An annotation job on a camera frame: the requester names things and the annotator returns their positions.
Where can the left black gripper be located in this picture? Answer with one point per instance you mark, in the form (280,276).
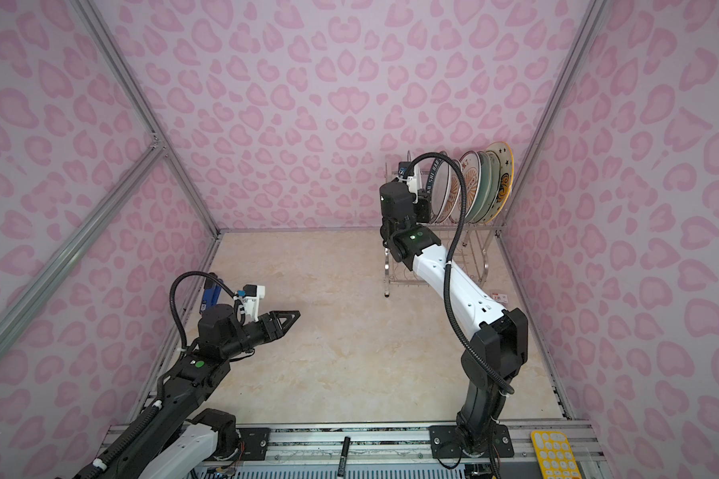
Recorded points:
(288,314)

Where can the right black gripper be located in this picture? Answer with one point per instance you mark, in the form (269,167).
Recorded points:
(425,207)

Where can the large orange sunburst plate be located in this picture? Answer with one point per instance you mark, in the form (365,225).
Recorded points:
(471,168)

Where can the teal flower plate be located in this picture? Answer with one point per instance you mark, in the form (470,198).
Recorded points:
(487,194)

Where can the cream plate with red berries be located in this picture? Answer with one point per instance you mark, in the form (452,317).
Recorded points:
(497,181)

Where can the cat and stars plate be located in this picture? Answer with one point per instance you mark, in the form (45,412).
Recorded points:
(505,155)

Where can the dark green rimmed plate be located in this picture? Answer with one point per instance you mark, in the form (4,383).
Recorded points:
(438,184)

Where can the small orange sunburst plate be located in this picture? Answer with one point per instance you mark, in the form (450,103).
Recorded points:
(452,196)

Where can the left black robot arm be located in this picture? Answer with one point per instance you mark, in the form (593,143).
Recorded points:
(168,395)

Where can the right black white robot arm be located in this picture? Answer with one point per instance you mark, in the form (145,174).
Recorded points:
(495,339)

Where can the chrome two-tier dish rack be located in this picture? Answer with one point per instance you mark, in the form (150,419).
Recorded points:
(472,252)

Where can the black marker pen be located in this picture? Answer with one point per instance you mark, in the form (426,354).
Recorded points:
(342,468)

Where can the small pink white box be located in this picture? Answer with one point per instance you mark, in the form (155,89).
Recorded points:
(500,298)

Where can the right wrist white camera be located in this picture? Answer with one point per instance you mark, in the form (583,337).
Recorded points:
(410,176)

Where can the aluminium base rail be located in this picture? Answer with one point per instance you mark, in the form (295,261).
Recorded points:
(393,449)

